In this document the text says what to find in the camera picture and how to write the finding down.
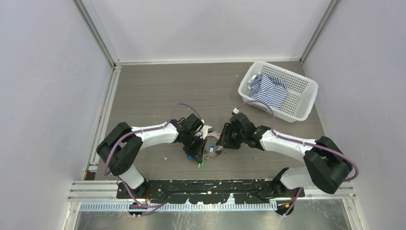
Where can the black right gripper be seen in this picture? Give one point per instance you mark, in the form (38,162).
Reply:
(225,140)

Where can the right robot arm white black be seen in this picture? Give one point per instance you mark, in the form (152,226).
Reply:
(325,166)

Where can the round metal key organizer disc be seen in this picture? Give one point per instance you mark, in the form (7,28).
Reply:
(211,140)

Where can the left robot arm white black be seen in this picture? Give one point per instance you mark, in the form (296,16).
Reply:
(121,146)

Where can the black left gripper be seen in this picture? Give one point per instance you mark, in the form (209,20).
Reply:
(197,153)

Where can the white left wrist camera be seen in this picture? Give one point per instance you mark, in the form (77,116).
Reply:
(204,130)

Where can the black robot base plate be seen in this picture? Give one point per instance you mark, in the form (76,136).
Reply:
(245,191)

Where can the white perforated plastic basket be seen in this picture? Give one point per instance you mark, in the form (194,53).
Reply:
(290,95)

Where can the blue white striped cloth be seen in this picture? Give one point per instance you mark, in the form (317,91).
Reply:
(268,89)

